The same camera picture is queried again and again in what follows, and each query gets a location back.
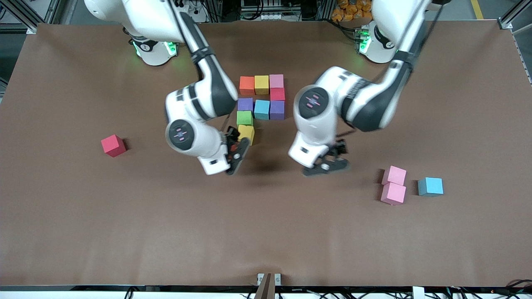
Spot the yellow foam cube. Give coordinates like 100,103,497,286
254,75,270,96
238,125,255,146

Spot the blue foam cube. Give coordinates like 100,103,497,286
418,177,444,197
254,100,271,120

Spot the light purple foam cube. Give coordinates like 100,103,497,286
269,100,286,121

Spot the brown table cover sheet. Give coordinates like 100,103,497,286
0,20,532,288

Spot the white power strip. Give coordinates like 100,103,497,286
183,0,209,24

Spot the metal equipment rack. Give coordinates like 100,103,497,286
240,0,306,21

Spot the bag of orange items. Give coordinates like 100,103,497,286
332,0,374,22

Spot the metal bracket with brown post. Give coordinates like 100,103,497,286
256,272,282,299

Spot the aluminium frame profile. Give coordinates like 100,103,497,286
498,0,532,86
0,0,63,34

